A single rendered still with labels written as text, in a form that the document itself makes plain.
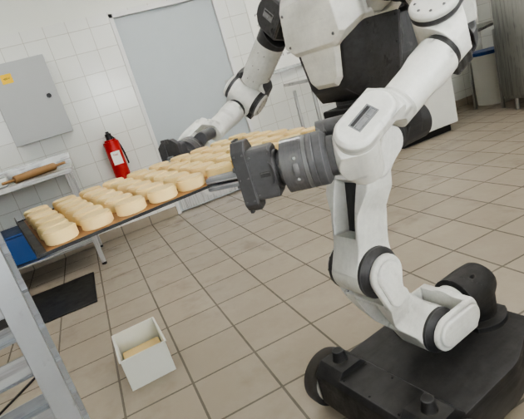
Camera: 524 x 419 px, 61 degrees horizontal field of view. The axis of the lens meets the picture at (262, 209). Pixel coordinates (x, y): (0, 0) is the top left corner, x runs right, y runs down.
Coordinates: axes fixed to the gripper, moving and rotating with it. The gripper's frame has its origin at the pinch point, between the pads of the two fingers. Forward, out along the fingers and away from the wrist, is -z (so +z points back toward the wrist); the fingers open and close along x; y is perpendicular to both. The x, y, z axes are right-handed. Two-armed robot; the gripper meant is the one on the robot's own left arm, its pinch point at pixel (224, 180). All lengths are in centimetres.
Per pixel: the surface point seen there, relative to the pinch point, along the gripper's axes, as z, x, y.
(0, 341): -60, -23, 1
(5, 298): -23.2, -2.5, 28.1
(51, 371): -22.4, -14.7, 27.3
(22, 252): -270, -66, -227
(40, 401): -59, -40, 0
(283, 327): -34, -100, -112
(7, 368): -27.9, -12.5, 28.6
